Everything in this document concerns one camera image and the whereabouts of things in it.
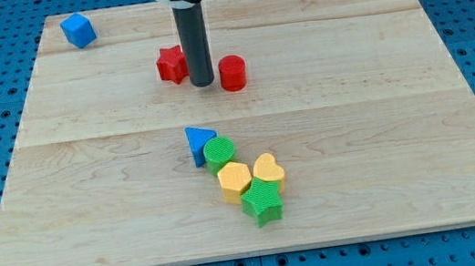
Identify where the yellow hexagon block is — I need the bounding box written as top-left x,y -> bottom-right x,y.
217,161 -> 252,205

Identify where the light wooden board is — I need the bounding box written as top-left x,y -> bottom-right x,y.
0,0 -> 475,266

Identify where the green star block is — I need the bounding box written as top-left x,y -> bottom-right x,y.
241,178 -> 284,228

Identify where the red star block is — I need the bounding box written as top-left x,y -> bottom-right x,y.
156,46 -> 190,84

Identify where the blue cube block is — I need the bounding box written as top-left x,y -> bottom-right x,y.
59,13 -> 97,49

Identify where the green cylinder block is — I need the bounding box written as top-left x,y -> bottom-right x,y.
203,136 -> 236,177

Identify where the yellow heart block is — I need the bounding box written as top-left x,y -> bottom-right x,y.
253,153 -> 286,193

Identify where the red cylinder block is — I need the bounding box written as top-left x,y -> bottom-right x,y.
218,55 -> 246,92

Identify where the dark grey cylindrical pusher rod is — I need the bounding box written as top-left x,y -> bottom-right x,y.
172,3 -> 214,87

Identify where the blue triangle block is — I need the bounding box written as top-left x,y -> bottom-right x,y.
185,127 -> 218,168

